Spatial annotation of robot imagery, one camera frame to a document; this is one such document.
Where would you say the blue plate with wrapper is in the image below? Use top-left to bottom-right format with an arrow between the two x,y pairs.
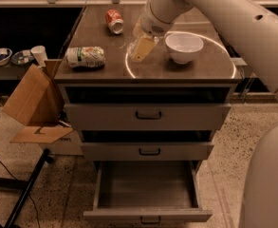
10,49 -> 35,66

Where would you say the black stand leg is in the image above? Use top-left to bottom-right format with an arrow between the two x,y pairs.
0,149 -> 53,228

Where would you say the open cardboard box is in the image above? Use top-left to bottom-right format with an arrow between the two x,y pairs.
3,60 -> 82,156

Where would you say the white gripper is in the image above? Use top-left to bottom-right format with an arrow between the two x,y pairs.
131,0 -> 176,62

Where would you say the top grey drawer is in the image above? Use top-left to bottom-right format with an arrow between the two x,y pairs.
65,104 -> 231,131

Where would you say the bottom grey drawer open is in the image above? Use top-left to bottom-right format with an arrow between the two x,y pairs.
83,161 -> 213,225

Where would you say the green white crushed can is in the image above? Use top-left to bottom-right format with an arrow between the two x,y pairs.
65,47 -> 105,68

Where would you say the white ceramic bowl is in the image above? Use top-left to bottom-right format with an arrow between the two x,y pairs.
164,32 -> 204,64

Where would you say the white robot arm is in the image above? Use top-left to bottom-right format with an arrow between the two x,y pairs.
134,0 -> 278,228

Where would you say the middle grey drawer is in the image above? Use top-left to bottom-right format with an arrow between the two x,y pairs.
81,142 -> 213,161

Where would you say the clear plastic water bottle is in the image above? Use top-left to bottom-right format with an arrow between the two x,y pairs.
128,35 -> 158,62

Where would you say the white paper cup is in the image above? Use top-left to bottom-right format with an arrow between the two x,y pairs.
30,46 -> 47,66

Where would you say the grey drawer cabinet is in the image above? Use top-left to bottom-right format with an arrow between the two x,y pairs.
53,4 -> 243,163

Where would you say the black floor cable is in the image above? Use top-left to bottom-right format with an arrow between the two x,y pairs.
0,142 -> 42,228

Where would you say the red crushed soda can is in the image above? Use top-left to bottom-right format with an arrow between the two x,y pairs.
105,9 -> 124,34

